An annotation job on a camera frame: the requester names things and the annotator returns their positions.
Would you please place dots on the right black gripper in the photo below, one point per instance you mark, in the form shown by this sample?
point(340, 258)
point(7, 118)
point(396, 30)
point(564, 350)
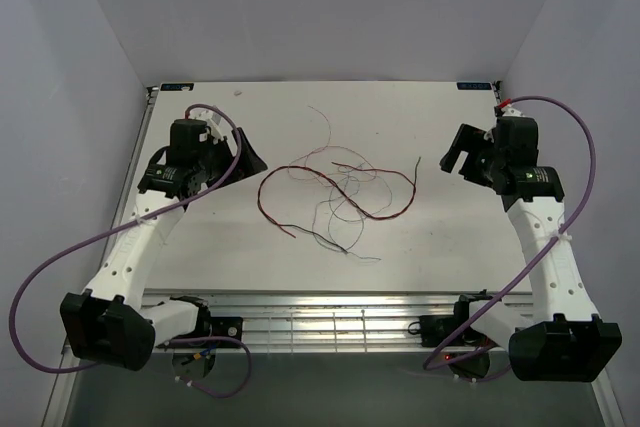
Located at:
point(467, 139)

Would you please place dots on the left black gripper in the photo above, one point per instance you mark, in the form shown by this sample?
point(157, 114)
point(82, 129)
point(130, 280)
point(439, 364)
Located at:
point(249, 164)

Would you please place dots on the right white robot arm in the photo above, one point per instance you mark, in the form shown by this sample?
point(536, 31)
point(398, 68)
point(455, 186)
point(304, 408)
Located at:
point(565, 339)

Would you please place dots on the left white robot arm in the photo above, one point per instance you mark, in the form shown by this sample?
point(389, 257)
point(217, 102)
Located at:
point(107, 323)

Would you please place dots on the right blue label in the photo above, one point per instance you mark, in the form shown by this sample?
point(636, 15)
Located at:
point(474, 86)

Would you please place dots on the blue label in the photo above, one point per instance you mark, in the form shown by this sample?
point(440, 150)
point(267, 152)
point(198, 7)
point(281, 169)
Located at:
point(177, 87)
point(474, 86)

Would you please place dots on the left blue label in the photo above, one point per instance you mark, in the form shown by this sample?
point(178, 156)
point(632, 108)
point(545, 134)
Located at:
point(177, 87)

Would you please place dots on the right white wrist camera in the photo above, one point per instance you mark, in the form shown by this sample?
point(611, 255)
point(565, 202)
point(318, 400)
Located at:
point(507, 109)

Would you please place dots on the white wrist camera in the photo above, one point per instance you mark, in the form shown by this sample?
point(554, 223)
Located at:
point(211, 117)
point(507, 109)

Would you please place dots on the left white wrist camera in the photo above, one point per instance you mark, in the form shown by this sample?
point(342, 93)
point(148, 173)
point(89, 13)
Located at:
point(211, 117)

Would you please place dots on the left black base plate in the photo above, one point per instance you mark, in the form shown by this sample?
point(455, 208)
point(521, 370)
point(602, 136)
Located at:
point(225, 329)

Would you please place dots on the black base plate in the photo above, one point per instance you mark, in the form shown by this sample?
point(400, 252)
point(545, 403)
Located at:
point(225, 329)
point(433, 329)

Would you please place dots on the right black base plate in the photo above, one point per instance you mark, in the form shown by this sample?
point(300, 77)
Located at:
point(433, 329)

